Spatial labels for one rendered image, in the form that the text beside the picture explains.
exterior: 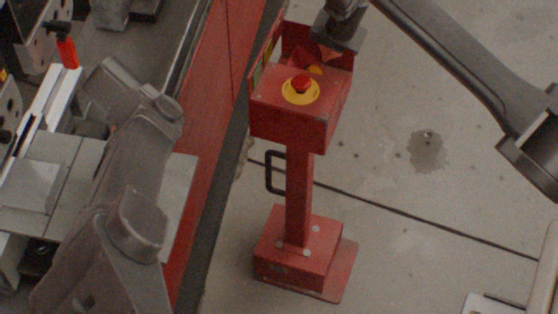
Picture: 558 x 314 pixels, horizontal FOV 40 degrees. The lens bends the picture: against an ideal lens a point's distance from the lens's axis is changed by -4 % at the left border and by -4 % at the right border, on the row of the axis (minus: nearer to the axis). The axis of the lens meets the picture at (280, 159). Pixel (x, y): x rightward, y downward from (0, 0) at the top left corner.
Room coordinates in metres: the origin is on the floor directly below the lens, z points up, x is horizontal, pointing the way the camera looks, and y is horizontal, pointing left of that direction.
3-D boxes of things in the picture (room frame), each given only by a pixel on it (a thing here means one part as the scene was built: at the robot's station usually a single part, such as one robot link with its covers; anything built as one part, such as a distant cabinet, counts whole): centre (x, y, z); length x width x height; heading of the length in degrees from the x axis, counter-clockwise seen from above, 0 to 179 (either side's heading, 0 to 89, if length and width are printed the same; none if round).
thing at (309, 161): (1.02, -0.05, 0.39); 0.05 x 0.05 x 0.54; 71
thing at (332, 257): (1.01, -0.07, 0.06); 0.25 x 0.20 x 0.12; 71
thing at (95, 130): (0.66, 0.35, 0.89); 0.30 x 0.05 x 0.03; 169
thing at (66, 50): (0.77, 0.32, 1.13); 0.04 x 0.02 x 0.10; 79
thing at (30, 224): (0.60, 0.27, 1.00); 0.26 x 0.18 x 0.01; 79
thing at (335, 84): (1.02, -0.05, 0.75); 0.20 x 0.16 x 0.18; 161
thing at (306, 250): (1.02, -0.05, 0.13); 0.10 x 0.10 x 0.01; 71
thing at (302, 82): (0.97, -0.04, 0.79); 0.04 x 0.04 x 0.04
